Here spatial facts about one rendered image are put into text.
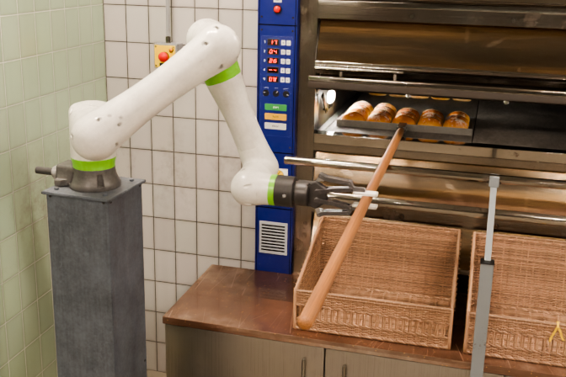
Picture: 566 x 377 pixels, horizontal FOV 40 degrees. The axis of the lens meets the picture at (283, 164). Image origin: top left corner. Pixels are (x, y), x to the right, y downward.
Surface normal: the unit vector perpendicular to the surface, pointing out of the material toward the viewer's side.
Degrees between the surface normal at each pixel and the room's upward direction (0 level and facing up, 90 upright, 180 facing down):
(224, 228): 90
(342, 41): 70
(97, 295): 90
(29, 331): 90
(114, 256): 90
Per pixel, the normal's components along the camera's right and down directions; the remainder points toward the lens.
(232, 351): -0.26, 0.25
